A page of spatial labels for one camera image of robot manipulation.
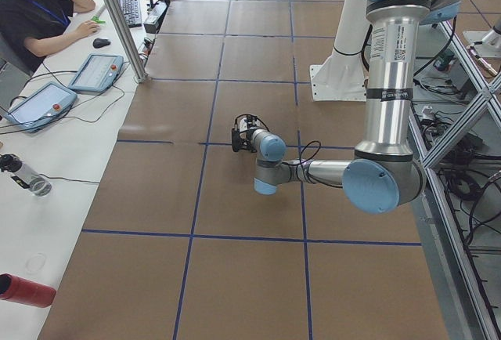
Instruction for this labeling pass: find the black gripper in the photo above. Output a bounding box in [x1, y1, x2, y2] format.
[231, 126, 257, 153]

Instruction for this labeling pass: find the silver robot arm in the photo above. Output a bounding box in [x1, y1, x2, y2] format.
[231, 0, 460, 214]

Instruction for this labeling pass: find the orange black hub near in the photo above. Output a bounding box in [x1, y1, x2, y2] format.
[142, 38, 154, 55]

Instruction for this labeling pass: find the far blue teach pendant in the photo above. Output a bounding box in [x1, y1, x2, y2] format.
[67, 53, 124, 93]

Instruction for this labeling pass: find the blue teach pendant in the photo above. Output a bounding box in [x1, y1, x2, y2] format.
[67, 53, 124, 93]
[5, 81, 77, 132]

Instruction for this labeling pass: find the black computer mouse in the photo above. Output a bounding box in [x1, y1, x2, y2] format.
[92, 38, 111, 49]

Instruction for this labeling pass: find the black keyboard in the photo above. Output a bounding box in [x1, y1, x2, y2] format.
[118, 0, 142, 27]

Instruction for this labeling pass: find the green pen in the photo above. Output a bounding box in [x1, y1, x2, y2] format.
[91, 16, 105, 24]

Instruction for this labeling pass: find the near blue teach pendant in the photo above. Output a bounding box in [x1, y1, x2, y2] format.
[5, 81, 77, 132]

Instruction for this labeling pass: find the clear water bottle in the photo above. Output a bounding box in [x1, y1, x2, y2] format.
[1, 154, 52, 197]

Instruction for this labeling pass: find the red bottle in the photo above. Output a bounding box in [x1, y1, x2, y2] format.
[1, 273, 56, 308]

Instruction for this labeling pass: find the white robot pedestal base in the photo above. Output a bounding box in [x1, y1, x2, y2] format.
[310, 0, 369, 101]

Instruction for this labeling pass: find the aluminium frame post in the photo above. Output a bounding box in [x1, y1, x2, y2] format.
[103, 0, 148, 83]

